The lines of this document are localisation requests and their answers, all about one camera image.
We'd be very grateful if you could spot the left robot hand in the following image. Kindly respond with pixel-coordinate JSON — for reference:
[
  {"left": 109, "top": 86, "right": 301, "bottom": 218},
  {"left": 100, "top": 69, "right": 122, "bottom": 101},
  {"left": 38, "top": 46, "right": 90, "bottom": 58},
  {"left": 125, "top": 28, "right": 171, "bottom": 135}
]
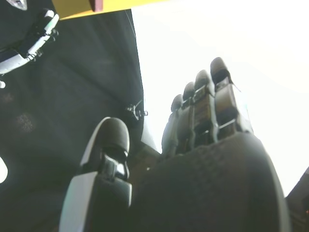
[{"left": 59, "top": 57, "right": 293, "bottom": 232}]

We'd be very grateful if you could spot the yellow box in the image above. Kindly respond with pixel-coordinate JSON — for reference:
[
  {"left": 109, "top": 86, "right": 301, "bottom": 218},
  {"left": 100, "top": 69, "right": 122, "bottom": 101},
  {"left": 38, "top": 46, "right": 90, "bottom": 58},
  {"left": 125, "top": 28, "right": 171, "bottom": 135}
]
[{"left": 52, "top": 0, "right": 132, "bottom": 20}]

